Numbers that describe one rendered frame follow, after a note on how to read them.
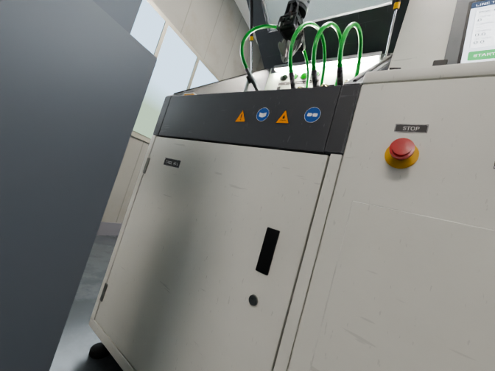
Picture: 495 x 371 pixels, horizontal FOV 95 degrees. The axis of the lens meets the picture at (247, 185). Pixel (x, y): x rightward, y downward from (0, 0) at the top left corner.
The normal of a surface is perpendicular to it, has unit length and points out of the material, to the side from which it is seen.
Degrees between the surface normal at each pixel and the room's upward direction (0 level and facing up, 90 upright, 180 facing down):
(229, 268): 90
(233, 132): 90
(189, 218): 90
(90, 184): 90
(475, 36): 76
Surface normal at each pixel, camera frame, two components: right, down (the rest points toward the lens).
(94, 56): 0.86, 0.21
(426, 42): -0.44, -0.45
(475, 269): -0.53, -0.23
